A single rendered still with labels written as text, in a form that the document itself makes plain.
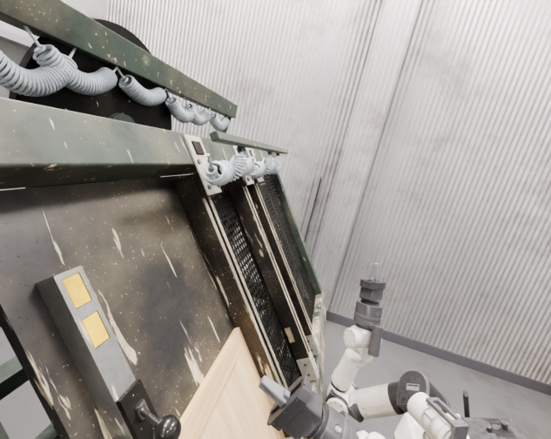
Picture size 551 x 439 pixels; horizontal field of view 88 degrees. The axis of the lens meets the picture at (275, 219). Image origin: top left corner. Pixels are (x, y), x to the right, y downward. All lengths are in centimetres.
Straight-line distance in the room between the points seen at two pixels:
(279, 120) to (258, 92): 42
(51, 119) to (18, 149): 9
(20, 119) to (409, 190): 335
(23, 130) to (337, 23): 346
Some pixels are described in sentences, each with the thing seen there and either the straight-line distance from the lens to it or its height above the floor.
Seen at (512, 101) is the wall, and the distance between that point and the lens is 384.
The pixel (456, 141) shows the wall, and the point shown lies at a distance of 363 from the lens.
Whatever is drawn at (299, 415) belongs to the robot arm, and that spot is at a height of 147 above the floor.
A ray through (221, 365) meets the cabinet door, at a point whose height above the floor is 135.
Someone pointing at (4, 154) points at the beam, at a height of 186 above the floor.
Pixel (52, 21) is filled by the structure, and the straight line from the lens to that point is 113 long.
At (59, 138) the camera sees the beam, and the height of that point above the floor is 188.
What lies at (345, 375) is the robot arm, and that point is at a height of 125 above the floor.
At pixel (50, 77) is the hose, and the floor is 199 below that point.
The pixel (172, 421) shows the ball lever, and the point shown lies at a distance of 51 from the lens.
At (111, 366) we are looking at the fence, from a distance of 59.
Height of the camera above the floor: 194
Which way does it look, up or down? 14 degrees down
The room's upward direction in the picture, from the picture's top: 13 degrees clockwise
